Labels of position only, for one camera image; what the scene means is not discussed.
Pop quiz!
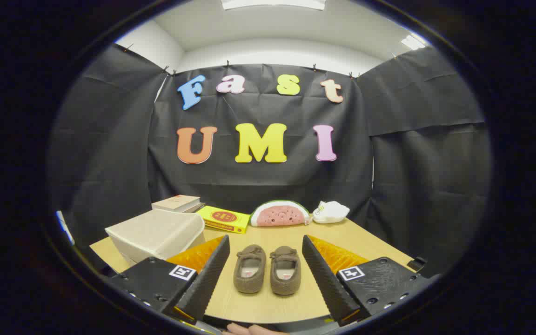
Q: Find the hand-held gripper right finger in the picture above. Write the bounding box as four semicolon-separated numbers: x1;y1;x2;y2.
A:
302;235;431;327

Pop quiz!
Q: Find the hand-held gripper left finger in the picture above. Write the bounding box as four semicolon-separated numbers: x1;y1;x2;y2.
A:
110;235;230;325

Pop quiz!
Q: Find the brown fuzzy shoe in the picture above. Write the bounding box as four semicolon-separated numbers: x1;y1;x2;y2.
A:
269;246;302;296
234;245;267;294

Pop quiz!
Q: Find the cream fabric storage box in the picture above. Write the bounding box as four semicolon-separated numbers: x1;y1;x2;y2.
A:
105;208;206;266

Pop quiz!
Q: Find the yellow book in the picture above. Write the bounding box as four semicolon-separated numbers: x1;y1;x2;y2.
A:
196;205;251;234

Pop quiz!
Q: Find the white plush toy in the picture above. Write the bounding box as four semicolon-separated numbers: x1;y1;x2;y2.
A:
312;201;350;224

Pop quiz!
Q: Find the watermelon slice plush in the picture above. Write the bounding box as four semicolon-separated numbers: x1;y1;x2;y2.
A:
250;200;311;228

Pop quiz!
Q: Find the beige book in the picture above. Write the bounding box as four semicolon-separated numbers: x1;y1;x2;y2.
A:
152;195;202;213

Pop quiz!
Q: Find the black backdrop cloth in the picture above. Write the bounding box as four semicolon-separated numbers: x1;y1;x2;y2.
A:
47;44;492;280

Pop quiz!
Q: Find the small ceiling light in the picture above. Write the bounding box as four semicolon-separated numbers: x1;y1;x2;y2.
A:
401;34;428;51

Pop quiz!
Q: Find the long ceiling light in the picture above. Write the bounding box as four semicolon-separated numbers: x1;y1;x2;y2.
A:
221;0;327;11

